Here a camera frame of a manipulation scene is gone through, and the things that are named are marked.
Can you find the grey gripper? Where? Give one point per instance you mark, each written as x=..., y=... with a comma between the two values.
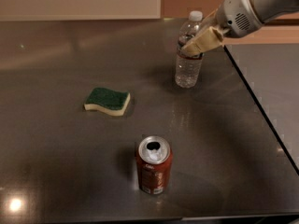
x=235, y=15

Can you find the clear plastic water bottle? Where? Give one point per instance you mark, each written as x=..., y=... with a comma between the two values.
x=188, y=67

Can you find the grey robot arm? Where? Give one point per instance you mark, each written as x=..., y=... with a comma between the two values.
x=271, y=9

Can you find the green and yellow sponge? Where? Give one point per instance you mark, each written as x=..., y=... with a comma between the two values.
x=113, y=103

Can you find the red soda can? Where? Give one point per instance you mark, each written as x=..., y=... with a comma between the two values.
x=153, y=161

